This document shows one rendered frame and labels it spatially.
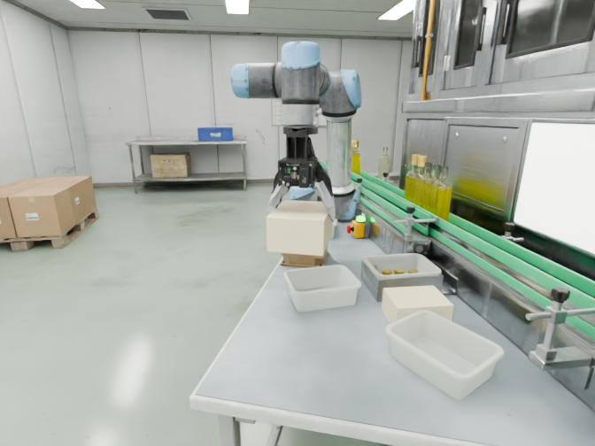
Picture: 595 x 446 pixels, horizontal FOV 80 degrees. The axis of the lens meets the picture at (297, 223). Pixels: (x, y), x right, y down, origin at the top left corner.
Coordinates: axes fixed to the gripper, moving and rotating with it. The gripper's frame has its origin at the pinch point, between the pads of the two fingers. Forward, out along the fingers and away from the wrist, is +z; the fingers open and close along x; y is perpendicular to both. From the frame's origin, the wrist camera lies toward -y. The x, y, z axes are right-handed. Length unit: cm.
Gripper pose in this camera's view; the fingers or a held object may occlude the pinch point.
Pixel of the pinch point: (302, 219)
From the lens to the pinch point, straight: 80.0
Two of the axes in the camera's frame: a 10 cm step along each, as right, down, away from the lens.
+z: 0.0, 9.5, 3.0
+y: -2.1, 2.9, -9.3
